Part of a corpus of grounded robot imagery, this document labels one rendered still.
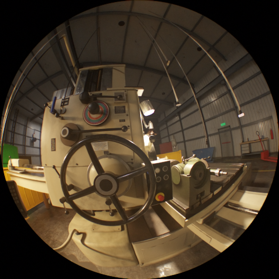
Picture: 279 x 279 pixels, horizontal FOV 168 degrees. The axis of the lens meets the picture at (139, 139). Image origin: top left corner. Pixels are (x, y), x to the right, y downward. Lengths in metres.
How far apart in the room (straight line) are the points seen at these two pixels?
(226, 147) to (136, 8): 10.43
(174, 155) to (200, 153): 3.41
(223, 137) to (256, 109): 3.41
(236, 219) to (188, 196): 0.61
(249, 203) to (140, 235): 1.14
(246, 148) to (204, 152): 2.91
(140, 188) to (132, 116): 0.46
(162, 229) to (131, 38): 7.92
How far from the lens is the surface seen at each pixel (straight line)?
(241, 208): 1.22
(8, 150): 4.25
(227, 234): 0.91
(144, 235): 1.05
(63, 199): 0.73
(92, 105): 0.55
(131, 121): 0.60
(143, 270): 1.50
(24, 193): 3.13
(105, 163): 0.45
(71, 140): 0.62
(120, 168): 0.45
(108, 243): 1.07
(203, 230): 0.95
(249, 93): 7.68
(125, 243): 1.04
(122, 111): 0.62
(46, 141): 0.78
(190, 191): 0.66
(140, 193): 0.62
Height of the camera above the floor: 1.42
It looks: 7 degrees up
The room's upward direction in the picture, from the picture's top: 7 degrees counter-clockwise
